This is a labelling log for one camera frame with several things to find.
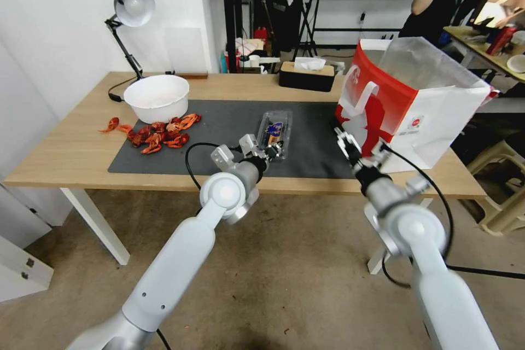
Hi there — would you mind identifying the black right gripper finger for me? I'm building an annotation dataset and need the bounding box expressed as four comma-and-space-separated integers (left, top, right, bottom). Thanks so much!
342, 131, 364, 165
334, 126, 353, 159

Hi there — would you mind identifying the clear plastic takeout container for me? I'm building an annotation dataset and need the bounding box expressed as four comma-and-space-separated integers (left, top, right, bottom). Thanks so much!
256, 110, 294, 162

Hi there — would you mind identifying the black tissue box wooden lid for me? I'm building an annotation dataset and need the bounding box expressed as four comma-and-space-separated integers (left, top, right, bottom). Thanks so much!
279, 61, 336, 93

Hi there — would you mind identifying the red white takeout bag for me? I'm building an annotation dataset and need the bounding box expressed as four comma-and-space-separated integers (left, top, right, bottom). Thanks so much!
334, 37, 499, 173

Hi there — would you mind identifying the dark grey desk mat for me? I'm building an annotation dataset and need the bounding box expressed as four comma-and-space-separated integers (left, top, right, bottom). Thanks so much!
107, 98, 363, 181

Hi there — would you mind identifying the white tissue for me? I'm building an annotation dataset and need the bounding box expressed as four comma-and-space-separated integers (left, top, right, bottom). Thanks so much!
293, 56, 328, 73

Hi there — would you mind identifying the white round bowl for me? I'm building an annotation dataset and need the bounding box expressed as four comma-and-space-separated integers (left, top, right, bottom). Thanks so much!
123, 75, 190, 124

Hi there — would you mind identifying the black tripod stand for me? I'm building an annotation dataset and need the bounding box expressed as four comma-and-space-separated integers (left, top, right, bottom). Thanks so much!
293, 0, 330, 60

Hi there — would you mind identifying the beige plastic stool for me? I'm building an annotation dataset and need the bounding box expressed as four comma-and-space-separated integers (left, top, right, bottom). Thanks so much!
465, 136, 525, 237

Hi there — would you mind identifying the wooden side desk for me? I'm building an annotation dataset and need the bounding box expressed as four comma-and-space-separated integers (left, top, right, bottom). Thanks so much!
442, 26, 525, 80

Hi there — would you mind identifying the red bottle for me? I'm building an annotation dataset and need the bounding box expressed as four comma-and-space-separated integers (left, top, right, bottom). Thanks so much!
487, 26, 517, 56

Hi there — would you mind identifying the small white bowl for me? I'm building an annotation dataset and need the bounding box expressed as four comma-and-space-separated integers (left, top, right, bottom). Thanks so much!
506, 54, 525, 75

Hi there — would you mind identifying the black silver desk lamp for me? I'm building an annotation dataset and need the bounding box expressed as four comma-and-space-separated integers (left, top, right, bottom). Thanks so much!
104, 0, 156, 81

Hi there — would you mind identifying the white cabinet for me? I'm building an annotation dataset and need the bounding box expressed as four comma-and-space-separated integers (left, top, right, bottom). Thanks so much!
0, 180, 75, 302

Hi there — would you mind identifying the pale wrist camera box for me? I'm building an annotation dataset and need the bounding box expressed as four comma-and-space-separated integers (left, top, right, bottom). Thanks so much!
369, 147, 393, 168
239, 134, 260, 155

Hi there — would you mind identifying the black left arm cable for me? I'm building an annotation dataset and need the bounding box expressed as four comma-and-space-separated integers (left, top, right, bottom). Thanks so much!
184, 143, 247, 191

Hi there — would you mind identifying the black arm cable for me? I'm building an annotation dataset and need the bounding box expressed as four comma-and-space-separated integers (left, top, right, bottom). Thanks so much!
378, 141, 455, 288
184, 143, 247, 191

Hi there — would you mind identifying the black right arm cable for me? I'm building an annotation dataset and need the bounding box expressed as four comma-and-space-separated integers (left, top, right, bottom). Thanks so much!
378, 141, 455, 288

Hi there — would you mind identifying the black metal shelf frame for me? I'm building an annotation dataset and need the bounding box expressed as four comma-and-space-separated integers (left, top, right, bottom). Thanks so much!
219, 0, 284, 75

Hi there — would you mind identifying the black lamp cable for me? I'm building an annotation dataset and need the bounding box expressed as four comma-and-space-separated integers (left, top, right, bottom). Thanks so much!
107, 77, 139, 102

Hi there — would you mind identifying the black floor cable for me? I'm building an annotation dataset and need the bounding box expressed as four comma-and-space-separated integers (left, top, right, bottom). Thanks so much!
446, 264, 525, 278

